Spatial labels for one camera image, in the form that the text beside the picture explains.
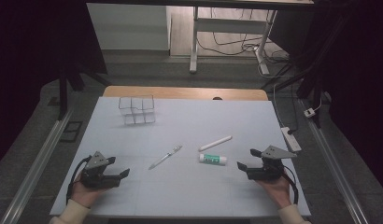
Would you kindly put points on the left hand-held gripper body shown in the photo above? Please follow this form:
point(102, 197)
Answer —
point(96, 179)

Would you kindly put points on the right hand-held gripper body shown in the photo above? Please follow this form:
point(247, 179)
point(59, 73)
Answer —
point(267, 171)

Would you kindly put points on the white green glue stick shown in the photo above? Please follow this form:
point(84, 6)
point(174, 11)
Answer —
point(213, 159)

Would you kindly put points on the white marker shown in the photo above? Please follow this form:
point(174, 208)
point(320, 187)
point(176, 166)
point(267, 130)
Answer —
point(215, 143)

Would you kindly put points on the clear acrylic organizer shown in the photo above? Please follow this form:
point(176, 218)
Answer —
point(136, 109)

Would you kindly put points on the person's left hand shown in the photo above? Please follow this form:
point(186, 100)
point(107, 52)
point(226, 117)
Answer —
point(83, 196)

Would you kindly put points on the person's right hand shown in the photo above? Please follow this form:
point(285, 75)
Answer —
point(276, 191)

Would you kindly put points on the white power strip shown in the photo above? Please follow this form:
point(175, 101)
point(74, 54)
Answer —
point(290, 139)

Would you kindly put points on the white table mat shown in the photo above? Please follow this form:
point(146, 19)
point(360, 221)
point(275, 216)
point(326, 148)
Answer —
point(186, 193)

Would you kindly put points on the black table grommet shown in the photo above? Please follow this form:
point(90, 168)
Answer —
point(217, 98)

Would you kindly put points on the white adapter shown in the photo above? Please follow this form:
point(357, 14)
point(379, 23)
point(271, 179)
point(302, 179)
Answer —
point(309, 112)

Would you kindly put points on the black stand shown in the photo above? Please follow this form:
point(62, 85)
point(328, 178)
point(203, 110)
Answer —
point(63, 93)
point(311, 81)

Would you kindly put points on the white cabinet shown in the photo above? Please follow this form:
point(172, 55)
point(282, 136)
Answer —
point(127, 28)

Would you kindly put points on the black floor frame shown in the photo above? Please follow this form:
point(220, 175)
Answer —
point(63, 135)

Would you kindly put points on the aluminium rail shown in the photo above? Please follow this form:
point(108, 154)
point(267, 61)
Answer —
point(336, 174)
point(37, 168)

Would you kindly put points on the white frame desk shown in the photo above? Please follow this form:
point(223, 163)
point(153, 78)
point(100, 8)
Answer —
point(230, 25)

